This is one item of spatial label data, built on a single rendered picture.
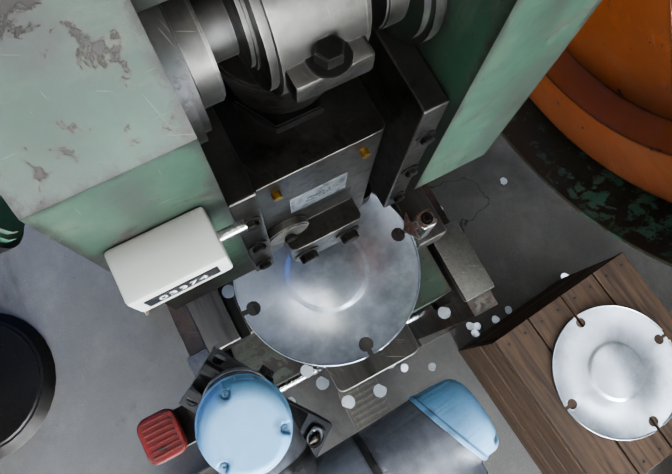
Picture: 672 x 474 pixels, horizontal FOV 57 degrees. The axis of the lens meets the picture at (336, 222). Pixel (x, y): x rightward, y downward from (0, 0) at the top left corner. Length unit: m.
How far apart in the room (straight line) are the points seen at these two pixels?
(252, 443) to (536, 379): 1.03
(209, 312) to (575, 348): 0.84
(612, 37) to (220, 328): 0.70
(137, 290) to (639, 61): 0.57
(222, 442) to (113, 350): 1.32
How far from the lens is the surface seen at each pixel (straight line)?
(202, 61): 0.43
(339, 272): 0.96
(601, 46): 0.80
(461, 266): 1.14
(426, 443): 0.55
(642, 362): 1.56
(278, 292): 0.96
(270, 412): 0.50
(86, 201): 0.34
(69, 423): 1.84
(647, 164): 0.76
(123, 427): 1.80
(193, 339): 1.13
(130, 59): 0.31
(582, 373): 1.50
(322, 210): 0.78
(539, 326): 1.48
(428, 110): 0.52
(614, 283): 1.56
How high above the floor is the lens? 1.73
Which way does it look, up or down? 75 degrees down
